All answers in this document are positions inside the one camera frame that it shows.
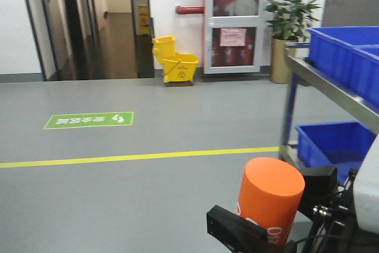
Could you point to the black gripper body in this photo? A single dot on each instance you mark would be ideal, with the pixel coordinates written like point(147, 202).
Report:
point(329, 204)

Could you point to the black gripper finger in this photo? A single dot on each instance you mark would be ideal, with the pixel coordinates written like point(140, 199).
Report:
point(234, 232)

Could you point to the orange cylindrical capacitor 4680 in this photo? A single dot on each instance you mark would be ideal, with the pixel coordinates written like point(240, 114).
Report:
point(269, 196)

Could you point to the blue bin lower cart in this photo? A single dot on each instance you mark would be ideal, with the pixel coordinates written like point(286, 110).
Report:
point(341, 144)

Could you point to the blue bin on cart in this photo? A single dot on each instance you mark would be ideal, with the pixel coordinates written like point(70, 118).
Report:
point(348, 55)

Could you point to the yellow mop bucket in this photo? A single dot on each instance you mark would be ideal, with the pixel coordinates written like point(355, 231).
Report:
point(178, 68)

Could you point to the potted green plant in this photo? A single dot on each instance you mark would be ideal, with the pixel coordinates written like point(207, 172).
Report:
point(289, 22)

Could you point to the fire hose cabinet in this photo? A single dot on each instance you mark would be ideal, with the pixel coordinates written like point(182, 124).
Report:
point(233, 36)

